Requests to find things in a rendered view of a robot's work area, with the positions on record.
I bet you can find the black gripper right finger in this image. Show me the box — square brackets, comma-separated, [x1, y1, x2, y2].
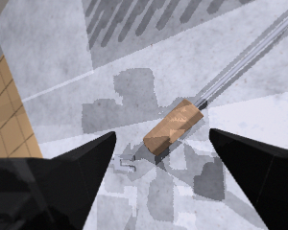
[208, 128, 288, 230]

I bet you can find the grey two-pronged fork tool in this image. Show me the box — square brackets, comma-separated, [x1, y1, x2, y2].
[109, 154, 135, 172]

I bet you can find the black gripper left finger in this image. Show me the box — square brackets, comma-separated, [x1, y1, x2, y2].
[0, 131, 116, 230]

